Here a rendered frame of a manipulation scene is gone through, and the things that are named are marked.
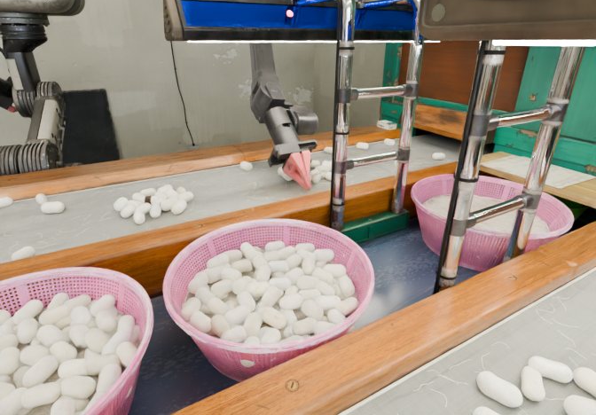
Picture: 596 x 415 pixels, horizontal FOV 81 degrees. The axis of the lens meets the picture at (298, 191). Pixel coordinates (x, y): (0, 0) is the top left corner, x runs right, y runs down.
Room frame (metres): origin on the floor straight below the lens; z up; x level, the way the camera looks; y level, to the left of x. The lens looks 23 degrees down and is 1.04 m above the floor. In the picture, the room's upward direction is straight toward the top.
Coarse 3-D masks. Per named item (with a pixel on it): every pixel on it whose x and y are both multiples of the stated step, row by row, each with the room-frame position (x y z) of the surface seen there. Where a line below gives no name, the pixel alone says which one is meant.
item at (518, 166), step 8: (496, 160) 0.80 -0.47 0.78; (504, 160) 0.80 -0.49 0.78; (512, 160) 0.80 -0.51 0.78; (520, 160) 0.80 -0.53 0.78; (528, 160) 0.80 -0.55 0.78; (496, 168) 0.73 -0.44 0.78; (504, 168) 0.73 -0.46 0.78; (512, 168) 0.73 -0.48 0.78; (520, 168) 0.73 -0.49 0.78; (552, 168) 0.73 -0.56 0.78; (560, 168) 0.73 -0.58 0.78; (552, 176) 0.68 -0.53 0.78; (560, 176) 0.68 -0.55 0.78; (568, 176) 0.68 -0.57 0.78; (576, 176) 0.68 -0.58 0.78; (584, 176) 0.68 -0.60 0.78; (592, 176) 0.68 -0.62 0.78; (552, 184) 0.64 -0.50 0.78; (560, 184) 0.64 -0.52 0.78; (568, 184) 0.64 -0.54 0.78
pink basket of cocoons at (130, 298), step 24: (0, 288) 0.34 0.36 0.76; (24, 288) 0.35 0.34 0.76; (48, 288) 0.36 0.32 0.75; (72, 288) 0.37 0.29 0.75; (96, 288) 0.36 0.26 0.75; (120, 288) 0.35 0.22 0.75; (144, 312) 0.31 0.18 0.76; (144, 336) 0.26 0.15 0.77; (120, 384) 0.21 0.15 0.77; (96, 408) 0.19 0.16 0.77; (120, 408) 0.22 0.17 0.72
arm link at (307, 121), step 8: (272, 88) 0.83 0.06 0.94; (272, 96) 0.80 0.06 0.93; (280, 96) 0.82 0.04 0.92; (272, 104) 0.81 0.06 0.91; (280, 104) 0.82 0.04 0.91; (288, 104) 0.83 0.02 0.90; (264, 112) 0.82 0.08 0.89; (296, 112) 0.82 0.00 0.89; (304, 112) 0.84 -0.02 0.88; (304, 120) 0.81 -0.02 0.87; (312, 120) 0.83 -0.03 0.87; (296, 128) 0.81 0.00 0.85; (304, 128) 0.81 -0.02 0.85; (312, 128) 0.82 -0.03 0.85
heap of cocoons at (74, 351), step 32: (0, 320) 0.31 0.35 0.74; (32, 320) 0.31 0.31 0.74; (64, 320) 0.32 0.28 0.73; (96, 320) 0.32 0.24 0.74; (128, 320) 0.31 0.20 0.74; (0, 352) 0.27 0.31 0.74; (32, 352) 0.27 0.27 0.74; (64, 352) 0.27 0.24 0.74; (96, 352) 0.27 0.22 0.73; (128, 352) 0.27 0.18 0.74; (0, 384) 0.23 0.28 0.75; (32, 384) 0.24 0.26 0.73; (64, 384) 0.23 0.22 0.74; (96, 384) 0.24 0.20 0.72
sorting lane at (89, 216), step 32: (320, 160) 0.91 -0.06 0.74; (416, 160) 0.91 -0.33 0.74; (448, 160) 0.91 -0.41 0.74; (96, 192) 0.69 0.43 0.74; (128, 192) 0.69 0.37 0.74; (192, 192) 0.69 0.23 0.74; (224, 192) 0.69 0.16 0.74; (256, 192) 0.69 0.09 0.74; (288, 192) 0.69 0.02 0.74; (0, 224) 0.55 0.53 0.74; (32, 224) 0.55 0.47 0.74; (64, 224) 0.55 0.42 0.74; (96, 224) 0.55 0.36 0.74; (128, 224) 0.55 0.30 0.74; (160, 224) 0.55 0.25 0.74; (0, 256) 0.45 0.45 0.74
